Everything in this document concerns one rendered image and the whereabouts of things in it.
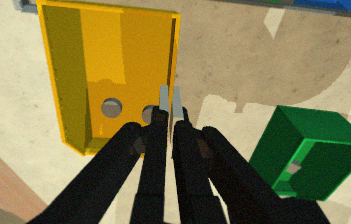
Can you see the yellow bin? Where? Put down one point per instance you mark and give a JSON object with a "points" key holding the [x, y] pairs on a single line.
{"points": [[101, 52]]}

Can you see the dark grey metal shelf rack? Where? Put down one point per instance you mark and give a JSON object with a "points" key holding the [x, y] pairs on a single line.
{"points": [[328, 7]]}

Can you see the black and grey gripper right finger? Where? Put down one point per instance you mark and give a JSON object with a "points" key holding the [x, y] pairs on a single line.
{"points": [[199, 154]]}

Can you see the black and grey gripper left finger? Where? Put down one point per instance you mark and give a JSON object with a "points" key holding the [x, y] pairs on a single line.
{"points": [[88, 196]]}

